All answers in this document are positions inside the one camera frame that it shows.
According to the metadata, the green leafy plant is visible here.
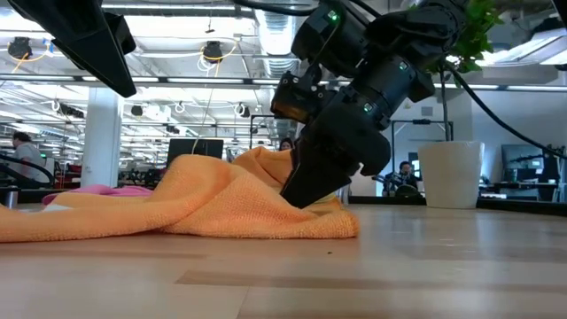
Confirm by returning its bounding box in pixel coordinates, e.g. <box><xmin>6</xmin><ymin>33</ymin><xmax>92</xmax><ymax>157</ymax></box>
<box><xmin>424</xmin><ymin>0</ymin><xmax>504</xmax><ymax>143</ymax></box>

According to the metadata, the grey desk monitor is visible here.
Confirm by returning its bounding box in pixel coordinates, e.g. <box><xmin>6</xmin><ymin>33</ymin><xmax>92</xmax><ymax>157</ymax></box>
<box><xmin>501</xmin><ymin>144</ymin><xmax>545</xmax><ymax>183</ymax></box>

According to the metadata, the pink microfiber towel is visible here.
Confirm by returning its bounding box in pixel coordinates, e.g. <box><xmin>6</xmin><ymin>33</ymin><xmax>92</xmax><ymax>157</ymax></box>
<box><xmin>42</xmin><ymin>184</ymin><xmax>154</xmax><ymax>206</ymax></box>

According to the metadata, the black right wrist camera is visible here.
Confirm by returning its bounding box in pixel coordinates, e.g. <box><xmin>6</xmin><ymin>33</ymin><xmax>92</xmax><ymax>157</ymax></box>
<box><xmin>270</xmin><ymin>70</ymin><xmax>338</xmax><ymax>125</ymax></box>

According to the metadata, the black ceiling device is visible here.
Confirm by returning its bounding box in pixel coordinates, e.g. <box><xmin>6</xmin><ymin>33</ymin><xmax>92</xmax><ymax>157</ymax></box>
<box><xmin>7</xmin><ymin>37</ymin><xmax>32</xmax><ymax>59</ymax></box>
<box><xmin>202</xmin><ymin>40</ymin><xmax>224</xmax><ymax>63</ymax></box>

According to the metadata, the black aluminium table frame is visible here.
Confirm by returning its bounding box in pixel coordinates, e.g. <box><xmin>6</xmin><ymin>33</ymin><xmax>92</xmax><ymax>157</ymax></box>
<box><xmin>0</xmin><ymin>188</ymin><xmax>567</xmax><ymax>218</ymax></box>

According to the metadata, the black curved cable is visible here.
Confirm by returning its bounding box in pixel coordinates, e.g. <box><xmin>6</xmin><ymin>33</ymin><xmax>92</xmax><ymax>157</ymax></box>
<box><xmin>0</xmin><ymin>152</ymin><xmax>55</xmax><ymax>190</ymax></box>

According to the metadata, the long ceiling light bar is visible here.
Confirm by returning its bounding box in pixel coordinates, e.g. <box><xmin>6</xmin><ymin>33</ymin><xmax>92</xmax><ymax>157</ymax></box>
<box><xmin>0</xmin><ymin>74</ymin><xmax>567</xmax><ymax>92</ymax></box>

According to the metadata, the black metal stand frame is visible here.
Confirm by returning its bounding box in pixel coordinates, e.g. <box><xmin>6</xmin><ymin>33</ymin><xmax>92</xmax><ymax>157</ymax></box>
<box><xmin>391</xmin><ymin>118</ymin><xmax>454</xmax><ymax>174</ymax></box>
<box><xmin>249</xmin><ymin>113</ymin><xmax>278</xmax><ymax>150</ymax></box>

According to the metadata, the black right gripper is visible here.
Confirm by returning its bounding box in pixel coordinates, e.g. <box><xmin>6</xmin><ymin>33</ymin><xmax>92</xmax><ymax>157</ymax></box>
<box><xmin>279</xmin><ymin>86</ymin><xmax>392</xmax><ymax>210</ymax></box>

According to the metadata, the black office monitor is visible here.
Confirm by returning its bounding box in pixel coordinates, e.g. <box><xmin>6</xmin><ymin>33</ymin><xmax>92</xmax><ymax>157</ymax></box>
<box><xmin>166</xmin><ymin>138</ymin><xmax>225</xmax><ymax>167</ymax></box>

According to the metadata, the silver ventilation duct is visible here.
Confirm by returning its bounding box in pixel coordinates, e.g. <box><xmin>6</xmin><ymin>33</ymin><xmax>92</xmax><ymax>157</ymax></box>
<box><xmin>255</xmin><ymin>8</ymin><xmax>303</xmax><ymax>79</ymax></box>

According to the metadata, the white building column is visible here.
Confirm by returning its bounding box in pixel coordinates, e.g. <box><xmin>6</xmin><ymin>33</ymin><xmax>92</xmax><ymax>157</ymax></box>
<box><xmin>81</xmin><ymin>86</ymin><xmax>124</xmax><ymax>188</ymax></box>

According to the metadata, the white plant pot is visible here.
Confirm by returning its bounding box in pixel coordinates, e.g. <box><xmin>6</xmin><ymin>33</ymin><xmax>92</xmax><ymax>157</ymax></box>
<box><xmin>417</xmin><ymin>141</ymin><xmax>485</xmax><ymax>210</ymax></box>

